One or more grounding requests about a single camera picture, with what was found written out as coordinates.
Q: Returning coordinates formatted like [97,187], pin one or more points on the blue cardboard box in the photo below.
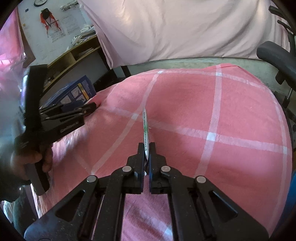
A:
[81,89]

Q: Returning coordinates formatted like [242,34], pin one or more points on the pink plaid tablecloth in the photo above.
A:
[221,122]

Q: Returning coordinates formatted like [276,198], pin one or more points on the black office chair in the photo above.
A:
[277,56]

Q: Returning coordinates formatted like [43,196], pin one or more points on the person left hand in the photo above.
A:
[13,174]

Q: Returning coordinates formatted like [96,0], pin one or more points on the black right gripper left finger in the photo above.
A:
[94,209]

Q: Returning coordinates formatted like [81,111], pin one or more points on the wooden wall shelf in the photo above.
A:
[67,61]

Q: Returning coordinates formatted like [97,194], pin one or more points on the large pink hanging sheet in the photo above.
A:
[134,32]

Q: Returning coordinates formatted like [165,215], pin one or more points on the red hanging wall ornament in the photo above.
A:
[48,20]

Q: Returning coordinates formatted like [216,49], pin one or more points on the round wall clock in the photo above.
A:
[39,3]

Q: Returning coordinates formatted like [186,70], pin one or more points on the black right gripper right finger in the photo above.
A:
[199,209]

